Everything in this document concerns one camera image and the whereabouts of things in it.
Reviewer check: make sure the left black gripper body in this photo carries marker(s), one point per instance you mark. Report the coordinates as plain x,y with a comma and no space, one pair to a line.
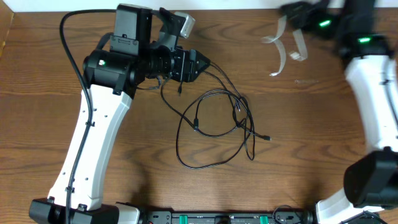
181,64

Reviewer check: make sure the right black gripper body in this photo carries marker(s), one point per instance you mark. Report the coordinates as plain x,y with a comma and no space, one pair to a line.
314,20

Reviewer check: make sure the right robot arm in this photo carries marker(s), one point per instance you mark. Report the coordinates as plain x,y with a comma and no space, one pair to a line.
370,184

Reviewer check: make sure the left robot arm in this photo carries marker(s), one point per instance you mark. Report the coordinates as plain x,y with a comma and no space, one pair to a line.
142,45

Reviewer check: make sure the cardboard side panel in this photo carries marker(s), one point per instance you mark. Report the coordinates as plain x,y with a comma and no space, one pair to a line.
6,19

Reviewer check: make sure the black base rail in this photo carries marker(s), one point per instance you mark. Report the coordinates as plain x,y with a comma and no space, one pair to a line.
282,215

